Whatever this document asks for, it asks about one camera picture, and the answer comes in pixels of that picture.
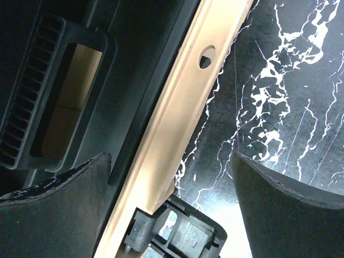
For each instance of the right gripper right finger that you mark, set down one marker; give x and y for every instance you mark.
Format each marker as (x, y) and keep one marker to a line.
(284, 217)

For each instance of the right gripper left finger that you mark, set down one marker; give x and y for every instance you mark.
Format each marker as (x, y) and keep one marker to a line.
(58, 217)

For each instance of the black tool box tray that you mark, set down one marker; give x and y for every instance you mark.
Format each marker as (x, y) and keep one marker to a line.
(79, 78)

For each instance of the tan plastic tool box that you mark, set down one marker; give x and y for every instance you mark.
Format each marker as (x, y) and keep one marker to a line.
(150, 178)

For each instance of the black marble pattern mat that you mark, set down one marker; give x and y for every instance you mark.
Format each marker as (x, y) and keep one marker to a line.
(278, 100)

